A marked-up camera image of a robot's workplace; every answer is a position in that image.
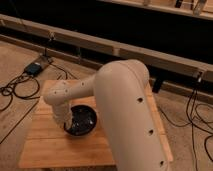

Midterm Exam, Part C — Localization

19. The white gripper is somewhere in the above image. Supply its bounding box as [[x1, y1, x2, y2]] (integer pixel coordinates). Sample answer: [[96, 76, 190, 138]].
[[52, 103, 72, 129]]

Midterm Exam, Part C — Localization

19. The black ceramic bowl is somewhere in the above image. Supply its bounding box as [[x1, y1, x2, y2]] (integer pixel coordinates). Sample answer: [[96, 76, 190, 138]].
[[63, 105, 97, 136]]

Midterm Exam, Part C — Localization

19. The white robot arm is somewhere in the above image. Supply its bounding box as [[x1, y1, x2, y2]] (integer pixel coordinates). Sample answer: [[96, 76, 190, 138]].
[[44, 60, 171, 171]]

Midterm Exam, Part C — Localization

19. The black power adapter box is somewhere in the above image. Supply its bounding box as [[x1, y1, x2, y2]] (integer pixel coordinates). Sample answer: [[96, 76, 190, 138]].
[[24, 62, 42, 76]]

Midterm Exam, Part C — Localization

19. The black floor cable left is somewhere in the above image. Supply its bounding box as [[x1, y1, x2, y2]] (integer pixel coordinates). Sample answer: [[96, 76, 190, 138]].
[[0, 54, 78, 113]]

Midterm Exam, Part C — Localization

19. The wooden shelf rail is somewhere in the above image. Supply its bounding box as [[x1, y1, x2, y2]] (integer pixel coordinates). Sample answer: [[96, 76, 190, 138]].
[[0, 14, 213, 82]]

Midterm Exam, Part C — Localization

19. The black floor cables right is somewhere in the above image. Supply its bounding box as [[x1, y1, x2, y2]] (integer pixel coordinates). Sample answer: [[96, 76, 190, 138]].
[[156, 71, 213, 164]]

